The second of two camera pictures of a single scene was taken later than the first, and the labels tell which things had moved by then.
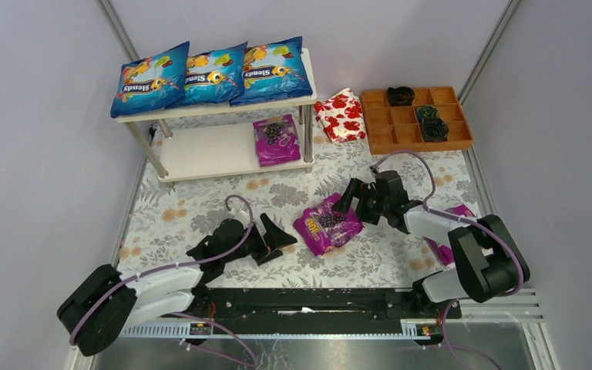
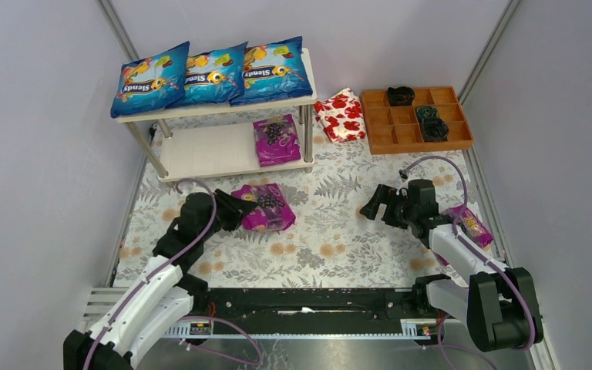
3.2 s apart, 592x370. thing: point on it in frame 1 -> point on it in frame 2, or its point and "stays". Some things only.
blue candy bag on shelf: (274, 72) stays
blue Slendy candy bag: (153, 82) stays
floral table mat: (170, 220) stays
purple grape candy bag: (277, 140) stays
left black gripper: (260, 243) -> (223, 209)
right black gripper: (366, 200) -> (391, 207)
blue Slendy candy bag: (214, 77) stays
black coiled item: (401, 95) stays
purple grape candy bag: (323, 229) -> (272, 212)
